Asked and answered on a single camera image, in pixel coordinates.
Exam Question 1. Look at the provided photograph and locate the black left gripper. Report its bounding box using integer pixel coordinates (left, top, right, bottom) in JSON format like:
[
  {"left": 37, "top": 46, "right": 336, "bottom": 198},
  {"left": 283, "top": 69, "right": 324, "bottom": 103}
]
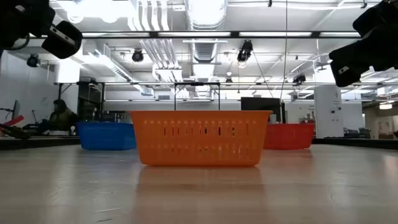
[{"left": 0, "top": 0, "right": 57, "bottom": 51}]

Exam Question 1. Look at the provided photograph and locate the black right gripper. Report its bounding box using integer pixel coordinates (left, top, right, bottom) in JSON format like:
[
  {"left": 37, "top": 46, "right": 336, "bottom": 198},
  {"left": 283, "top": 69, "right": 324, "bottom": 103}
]
[{"left": 352, "top": 0, "right": 398, "bottom": 72}]

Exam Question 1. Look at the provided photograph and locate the black ceiling spotlight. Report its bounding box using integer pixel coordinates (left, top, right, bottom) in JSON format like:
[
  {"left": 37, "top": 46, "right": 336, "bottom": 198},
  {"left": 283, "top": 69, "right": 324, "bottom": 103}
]
[
  {"left": 236, "top": 39, "right": 254, "bottom": 63},
  {"left": 26, "top": 53, "right": 41, "bottom": 68},
  {"left": 292, "top": 73, "right": 307, "bottom": 86},
  {"left": 131, "top": 48, "right": 145, "bottom": 63}
]

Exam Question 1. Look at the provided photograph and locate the white cabinet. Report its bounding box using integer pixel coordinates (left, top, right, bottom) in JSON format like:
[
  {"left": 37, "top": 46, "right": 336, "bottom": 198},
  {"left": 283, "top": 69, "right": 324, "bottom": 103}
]
[{"left": 313, "top": 85, "right": 345, "bottom": 139}]

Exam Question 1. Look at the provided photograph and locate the small grey monitor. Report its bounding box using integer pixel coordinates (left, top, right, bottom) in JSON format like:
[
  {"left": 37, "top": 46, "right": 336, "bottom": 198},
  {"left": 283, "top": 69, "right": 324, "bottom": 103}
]
[{"left": 11, "top": 99, "right": 22, "bottom": 121}]

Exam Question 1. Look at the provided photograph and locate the black shelf rack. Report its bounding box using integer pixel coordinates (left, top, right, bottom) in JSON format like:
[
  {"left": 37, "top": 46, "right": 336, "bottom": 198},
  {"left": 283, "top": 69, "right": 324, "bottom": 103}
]
[{"left": 76, "top": 81, "right": 106, "bottom": 123}]

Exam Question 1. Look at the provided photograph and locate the red bar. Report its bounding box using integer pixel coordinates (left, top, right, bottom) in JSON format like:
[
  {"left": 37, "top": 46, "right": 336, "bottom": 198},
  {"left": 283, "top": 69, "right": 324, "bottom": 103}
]
[{"left": 0, "top": 114, "right": 25, "bottom": 129}]

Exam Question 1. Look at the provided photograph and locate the person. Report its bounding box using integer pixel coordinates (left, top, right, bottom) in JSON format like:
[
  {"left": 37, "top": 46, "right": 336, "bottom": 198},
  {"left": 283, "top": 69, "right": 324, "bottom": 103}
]
[{"left": 48, "top": 98, "right": 79, "bottom": 133}]

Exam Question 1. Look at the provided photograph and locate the black curved object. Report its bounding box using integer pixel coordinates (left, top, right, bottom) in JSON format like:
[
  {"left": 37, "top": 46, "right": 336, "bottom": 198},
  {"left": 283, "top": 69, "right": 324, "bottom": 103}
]
[{"left": 0, "top": 123, "right": 32, "bottom": 140}]

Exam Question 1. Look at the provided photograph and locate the red plastic basket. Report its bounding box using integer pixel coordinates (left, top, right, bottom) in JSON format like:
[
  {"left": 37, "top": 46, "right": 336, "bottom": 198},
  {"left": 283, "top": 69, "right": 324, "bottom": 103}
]
[{"left": 263, "top": 123, "right": 315, "bottom": 151}]

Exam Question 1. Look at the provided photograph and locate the black computer monitor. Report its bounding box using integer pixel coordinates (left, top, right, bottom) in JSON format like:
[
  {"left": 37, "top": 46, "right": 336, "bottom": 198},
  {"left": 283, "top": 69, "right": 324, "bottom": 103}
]
[{"left": 241, "top": 96, "right": 282, "bottom": 123}]

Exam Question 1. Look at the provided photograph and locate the blue plastic basket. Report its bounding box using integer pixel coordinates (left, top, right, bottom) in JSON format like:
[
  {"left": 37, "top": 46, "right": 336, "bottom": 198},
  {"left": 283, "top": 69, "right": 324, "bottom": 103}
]
[{"left": 76, "top": 121, "right": 137, "bottom": 152}]

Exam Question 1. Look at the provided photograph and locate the orange plastic basket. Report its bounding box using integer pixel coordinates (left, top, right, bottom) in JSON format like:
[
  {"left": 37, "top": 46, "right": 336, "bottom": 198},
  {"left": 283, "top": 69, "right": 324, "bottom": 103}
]
[{"left": 129, "top": 110, "right": 274, "bottom": 167}]

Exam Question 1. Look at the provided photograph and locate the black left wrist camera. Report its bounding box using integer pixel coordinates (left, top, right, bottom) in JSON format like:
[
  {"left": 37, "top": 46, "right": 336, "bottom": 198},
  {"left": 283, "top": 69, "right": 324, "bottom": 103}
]
[{"left": 41, "top": 20, "right": 83, "bottom": 60}]

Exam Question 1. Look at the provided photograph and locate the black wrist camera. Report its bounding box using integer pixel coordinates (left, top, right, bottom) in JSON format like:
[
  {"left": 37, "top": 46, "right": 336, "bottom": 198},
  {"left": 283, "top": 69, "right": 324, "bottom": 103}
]
[
  {"left": 41, "top": 20, "right": 83, "bottom": 60},
  {"left": 328, "top": 46, "right": 374, "bottom": 88}
]

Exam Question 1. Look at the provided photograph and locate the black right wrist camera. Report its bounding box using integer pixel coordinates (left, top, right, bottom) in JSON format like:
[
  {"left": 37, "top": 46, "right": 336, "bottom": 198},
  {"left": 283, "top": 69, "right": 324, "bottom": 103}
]
[{"left": 328, "top": 46, "right": 374, "bottom": 88}]

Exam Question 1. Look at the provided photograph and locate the thin black metal frame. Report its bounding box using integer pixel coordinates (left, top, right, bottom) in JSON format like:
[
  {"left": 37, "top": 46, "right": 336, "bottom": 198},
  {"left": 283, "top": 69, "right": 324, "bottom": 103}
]
[{"left": 173, "top": 82, "right": 221, "bottom": 112}]

